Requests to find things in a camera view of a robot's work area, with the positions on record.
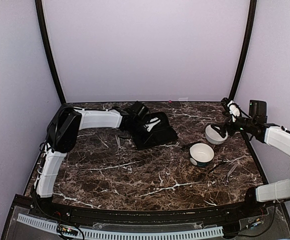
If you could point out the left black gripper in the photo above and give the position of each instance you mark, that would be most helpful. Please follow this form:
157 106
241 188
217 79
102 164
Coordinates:
152 135

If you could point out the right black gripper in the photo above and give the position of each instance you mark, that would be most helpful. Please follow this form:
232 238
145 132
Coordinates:
229 121

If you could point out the black zippered tool case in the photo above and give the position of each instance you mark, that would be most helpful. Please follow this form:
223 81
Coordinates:
160 134

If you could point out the black hair clip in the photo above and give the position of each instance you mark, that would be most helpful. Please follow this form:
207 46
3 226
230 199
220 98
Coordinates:
216 166
189 145

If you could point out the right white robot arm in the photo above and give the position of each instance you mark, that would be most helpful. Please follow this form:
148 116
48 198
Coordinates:
277 137

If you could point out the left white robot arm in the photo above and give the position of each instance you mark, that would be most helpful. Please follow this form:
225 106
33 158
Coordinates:
62 132

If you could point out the plain white bowl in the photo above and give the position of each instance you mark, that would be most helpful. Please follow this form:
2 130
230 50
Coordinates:
213 137

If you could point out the white and teal bowl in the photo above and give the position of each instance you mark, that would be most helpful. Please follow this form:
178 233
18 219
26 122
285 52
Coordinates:
201 154

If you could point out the silver scissors left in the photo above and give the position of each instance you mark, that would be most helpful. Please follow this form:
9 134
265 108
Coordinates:
121 151

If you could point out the silver scissors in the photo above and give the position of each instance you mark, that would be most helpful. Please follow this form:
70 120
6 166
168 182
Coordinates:
225 179
121 151

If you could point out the silver scissors right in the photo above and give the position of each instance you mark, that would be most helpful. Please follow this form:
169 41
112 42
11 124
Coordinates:
225 179

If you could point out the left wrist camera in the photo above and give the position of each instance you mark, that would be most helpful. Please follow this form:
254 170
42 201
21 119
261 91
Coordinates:
138 110

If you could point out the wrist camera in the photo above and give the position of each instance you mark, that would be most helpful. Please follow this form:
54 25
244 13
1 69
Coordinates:
258 111
138 110

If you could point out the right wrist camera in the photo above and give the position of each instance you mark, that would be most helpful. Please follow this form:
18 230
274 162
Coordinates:
258 111

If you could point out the black front rail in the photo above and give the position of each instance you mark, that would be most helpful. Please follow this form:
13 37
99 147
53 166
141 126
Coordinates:
266 222

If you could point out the right black frame post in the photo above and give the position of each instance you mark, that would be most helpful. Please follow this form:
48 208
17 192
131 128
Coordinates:
244 48

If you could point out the black frame post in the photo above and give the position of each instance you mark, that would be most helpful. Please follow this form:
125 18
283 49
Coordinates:
48 50
244 48

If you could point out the white slotted cable duct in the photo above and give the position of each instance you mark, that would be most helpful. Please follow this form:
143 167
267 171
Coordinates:
104 231

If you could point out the left black frame post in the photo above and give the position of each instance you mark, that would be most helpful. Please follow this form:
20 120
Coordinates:
48 50

